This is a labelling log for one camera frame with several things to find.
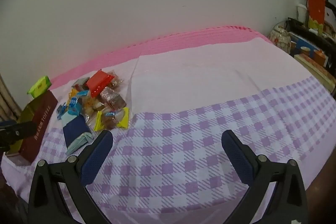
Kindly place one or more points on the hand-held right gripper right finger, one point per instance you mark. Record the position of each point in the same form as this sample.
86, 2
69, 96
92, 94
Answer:
237, 158

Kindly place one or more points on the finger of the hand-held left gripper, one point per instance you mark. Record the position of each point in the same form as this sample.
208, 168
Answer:
18, 130

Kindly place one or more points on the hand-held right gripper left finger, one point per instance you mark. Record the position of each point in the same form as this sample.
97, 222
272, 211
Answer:
95, 158

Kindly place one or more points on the maroon gold tin box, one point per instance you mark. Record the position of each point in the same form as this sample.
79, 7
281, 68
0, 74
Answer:
40, 124

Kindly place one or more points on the navy blue teal packet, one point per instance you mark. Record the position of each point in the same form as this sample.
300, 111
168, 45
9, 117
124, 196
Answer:
74, 129

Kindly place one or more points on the yellow snack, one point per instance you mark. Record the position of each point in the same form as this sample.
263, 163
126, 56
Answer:
123, 119

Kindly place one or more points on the grey red label snack packet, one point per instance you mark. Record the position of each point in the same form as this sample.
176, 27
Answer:
80, 82

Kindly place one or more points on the clear cookie packet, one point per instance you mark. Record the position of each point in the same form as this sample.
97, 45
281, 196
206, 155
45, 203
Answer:
116, 79

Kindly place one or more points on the beige patterned curtain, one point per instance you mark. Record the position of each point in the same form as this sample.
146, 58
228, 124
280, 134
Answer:
8, 103

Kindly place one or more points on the green tissue pack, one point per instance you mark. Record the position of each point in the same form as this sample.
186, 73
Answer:
39, 86

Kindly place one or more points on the pink purple checked bedsheet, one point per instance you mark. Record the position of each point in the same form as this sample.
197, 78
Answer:
197, 77

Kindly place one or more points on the blue box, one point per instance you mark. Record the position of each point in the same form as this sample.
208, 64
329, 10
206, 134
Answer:
302, 44

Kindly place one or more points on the pink knitted blanket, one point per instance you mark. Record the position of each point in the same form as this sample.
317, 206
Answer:
170, 40

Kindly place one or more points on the white cup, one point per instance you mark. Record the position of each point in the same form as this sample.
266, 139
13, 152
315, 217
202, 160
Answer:
302, 12

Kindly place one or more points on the red paper box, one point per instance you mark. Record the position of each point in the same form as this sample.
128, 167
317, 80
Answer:
316, 7

